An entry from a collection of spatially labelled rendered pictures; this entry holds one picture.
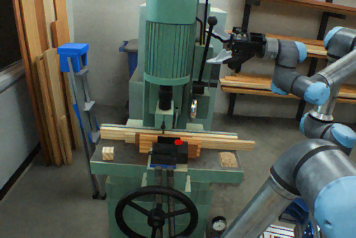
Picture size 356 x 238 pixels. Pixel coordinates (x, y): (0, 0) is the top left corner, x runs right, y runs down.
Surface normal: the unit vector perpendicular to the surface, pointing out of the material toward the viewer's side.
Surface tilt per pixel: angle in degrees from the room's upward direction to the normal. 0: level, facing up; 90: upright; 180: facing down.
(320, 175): 49
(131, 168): 90
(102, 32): 90
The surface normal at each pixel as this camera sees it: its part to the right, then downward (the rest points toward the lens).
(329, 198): -0.84, -0.44
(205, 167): 0.07, -0.89
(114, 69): 0.00, 0.45
